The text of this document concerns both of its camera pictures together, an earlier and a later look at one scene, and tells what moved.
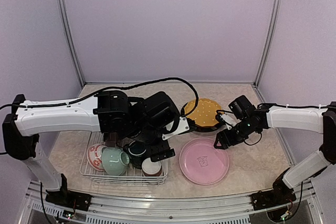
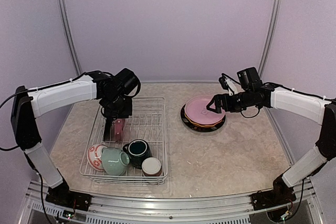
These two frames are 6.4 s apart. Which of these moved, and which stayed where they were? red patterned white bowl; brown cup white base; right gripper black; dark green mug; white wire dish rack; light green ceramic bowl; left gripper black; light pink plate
Moved: left gripper black; right gripper black; light pink plate
Stayed: white wire dish rack; brown cup white base; dark green mug; light green ceramic bowl; red patterned white bowl
